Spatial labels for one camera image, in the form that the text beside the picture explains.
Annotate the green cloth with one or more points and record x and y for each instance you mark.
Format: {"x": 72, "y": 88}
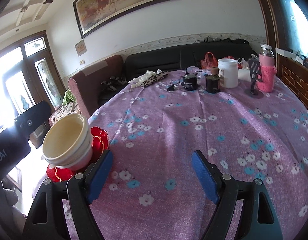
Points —
{"x": 67, "y": 97}

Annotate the wall switch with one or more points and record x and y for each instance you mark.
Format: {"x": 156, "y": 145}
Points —
{"x": 82, "y": 62}

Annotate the white plastic bag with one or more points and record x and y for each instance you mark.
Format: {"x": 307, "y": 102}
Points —
{"x": 242, "y": 61}

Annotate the black round jar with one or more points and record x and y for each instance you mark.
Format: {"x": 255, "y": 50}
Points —
{"x": 212, "y": 83}

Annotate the white tissue roll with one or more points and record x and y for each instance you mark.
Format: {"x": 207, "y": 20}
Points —
{"x": 244, "y": 76}

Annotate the leopard print pouch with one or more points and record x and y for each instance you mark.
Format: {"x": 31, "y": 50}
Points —
{"x": 155, "y": 78}

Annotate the red plastic bag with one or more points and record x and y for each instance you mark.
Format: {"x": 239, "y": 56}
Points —
{"x": 229, "y": 57}
{"x": 209, "y": 60}

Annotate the brown twine spool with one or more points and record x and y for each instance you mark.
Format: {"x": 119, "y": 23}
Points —
{"x": 214, "y": 70}

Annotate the purple floral tablecloth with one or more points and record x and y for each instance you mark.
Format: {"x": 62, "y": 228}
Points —
{"x": 181, "y": 130}

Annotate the brown armchair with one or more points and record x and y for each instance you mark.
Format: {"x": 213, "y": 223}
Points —
{"x": 94, "y": 80}

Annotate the white plastic jar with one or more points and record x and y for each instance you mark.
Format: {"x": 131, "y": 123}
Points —
{"x": 227, "y": 73}

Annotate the large red scalloped plate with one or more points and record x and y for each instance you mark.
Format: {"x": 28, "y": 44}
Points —
{"x": 59, "y": 175}

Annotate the small red gold-rimmed plate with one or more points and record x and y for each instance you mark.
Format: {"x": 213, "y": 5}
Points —
{"x": 100, "y": 142}

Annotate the pink sleeved bottle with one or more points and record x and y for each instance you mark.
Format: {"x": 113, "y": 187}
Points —
{"x": 267, "y": 72}

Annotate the framed horse painting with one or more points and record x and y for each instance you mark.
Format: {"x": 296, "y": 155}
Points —
{"x": 124, "y": 2}

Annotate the wooden glass door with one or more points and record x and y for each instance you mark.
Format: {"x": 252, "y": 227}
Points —
{"x": 44, "y": 62}

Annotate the black leather sofa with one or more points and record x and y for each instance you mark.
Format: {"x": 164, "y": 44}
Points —
{"x": 156, "y": 60}

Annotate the large white plastic bowl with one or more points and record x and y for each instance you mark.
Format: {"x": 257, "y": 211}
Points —
{"x": 81, "y": 161}

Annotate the wooden cabinet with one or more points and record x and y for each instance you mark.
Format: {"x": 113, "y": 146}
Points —
{"x": 294, "y": 75}

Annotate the brown wall plaque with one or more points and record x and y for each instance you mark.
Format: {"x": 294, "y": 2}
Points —
{"x": 80, "y": 47}

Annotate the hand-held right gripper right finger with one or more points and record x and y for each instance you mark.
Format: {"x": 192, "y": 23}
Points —
{"x": 205, "y": 177}

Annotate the brown patterned blanket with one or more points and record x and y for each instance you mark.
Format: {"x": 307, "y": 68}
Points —
{"x": 66, "y": 110}

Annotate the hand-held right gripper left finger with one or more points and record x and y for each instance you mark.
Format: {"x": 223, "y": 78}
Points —
{"x": 101, "y": 177}

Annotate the cream ribbed bowl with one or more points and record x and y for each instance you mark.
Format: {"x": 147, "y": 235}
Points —
{"x": 64, "y": 135}

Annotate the white gloves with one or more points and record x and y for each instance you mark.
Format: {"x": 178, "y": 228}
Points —
{"x": 141, "y": 78}

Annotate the black phone stand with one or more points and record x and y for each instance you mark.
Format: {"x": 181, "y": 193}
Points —
{"x": 255, "y": 72}

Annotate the small black clip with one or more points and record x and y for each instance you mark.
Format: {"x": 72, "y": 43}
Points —
{"x": 171, "y": 88}

